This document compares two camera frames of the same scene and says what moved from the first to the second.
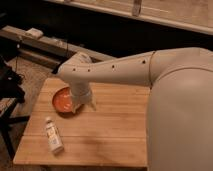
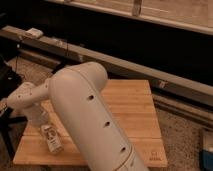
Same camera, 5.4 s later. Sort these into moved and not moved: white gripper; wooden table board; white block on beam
Moved: white gripper
Not moved: white block on beam; wooden table board
